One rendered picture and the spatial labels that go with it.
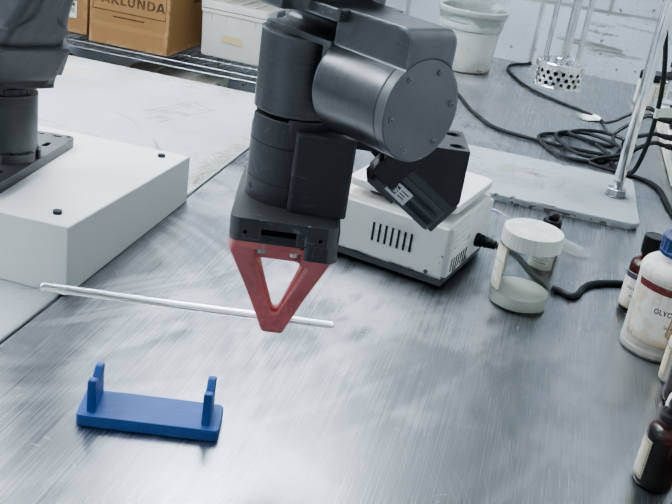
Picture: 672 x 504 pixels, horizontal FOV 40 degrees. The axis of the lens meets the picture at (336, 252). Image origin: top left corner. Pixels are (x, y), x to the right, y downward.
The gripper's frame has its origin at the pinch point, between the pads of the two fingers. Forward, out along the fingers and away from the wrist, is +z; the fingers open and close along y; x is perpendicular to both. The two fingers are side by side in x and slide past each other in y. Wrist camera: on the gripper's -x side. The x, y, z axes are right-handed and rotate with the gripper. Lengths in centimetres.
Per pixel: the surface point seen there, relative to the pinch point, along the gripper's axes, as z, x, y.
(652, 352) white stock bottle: 8.4, -34.6, 18.5
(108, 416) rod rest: 8.5, 10.5, -1.5
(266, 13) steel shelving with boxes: 24, 18, 253
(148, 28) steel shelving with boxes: 35, 56, 253
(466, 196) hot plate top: 0.6, -17.4, 32.0
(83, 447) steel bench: 9.5, 11.5, -3.9
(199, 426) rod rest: 8.5, 4.1, -1.4
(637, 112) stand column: -3, -43, 62
